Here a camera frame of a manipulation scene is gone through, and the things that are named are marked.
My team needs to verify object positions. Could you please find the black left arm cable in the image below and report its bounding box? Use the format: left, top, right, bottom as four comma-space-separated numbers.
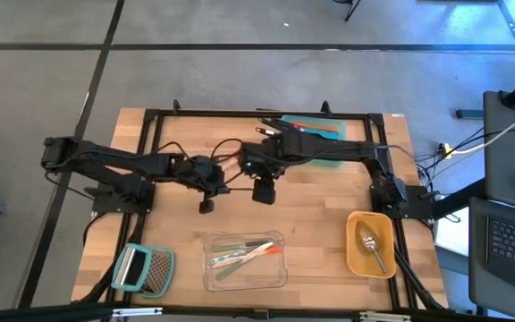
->
210, 137, 245, 163

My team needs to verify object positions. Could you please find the grey desk surface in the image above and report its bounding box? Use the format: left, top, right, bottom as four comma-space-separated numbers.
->
468, 196, 515, 321
483, 90, 515, 214

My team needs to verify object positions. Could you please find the black cable bundle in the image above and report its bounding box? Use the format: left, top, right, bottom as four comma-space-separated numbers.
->
416, 127, 486, 180

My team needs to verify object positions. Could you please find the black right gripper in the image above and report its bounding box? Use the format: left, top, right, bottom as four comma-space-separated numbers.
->
238, 132, 298, 207

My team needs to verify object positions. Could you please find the black aluminium table frame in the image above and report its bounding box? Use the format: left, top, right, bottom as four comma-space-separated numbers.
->
72, 98, 451, 314

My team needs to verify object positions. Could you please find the clear plastic container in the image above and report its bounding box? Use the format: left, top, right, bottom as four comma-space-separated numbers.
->
201, 229, 289, 293

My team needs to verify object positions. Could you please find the black horizontal rig bar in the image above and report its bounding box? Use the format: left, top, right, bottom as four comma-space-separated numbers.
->
0, 301, 515, 322

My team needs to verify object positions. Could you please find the orange silicone spatula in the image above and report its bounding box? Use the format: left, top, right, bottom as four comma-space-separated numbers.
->
292, 121, 341, 134

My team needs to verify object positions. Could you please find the black slotted turner steel handle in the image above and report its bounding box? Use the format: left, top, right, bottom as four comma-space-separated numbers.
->
259, 117, 294, 133

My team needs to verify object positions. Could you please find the steel scoop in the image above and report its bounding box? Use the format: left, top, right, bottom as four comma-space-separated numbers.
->
357, 220, 390, 275

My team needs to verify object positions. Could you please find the silver rig bracket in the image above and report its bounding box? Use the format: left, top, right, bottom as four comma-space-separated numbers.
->
359, 310, 413, 322
112, 307, 164, 318

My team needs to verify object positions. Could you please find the white cable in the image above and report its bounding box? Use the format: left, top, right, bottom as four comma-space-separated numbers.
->
452, 101, 515, 156

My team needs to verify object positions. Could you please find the teal patterned handle knife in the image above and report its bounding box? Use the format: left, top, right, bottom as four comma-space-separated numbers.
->
207, 248, 258, 266

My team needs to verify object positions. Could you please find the black slanted support beam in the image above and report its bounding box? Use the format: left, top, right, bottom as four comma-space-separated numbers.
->
431, 177, 486, 221

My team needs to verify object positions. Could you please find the orange handled knife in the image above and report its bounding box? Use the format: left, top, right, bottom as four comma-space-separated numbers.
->
212, 244, 283, 270

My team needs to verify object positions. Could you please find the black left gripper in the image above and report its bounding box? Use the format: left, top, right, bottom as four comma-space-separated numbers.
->
173, 154, 232, 215

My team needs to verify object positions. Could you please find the yellow plastic container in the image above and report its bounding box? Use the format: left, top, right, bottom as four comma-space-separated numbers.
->
345, 210, 397, 279

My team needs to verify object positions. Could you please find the teal plastic container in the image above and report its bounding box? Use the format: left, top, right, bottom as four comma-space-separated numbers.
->
281, 114, 347, 170

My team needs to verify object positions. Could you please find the black tripod leg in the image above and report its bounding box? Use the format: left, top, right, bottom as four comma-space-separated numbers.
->
332, 0, 362, 22

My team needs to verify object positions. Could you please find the teal box grater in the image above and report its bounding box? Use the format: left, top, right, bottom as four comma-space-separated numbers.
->
110, 242, 176, 300

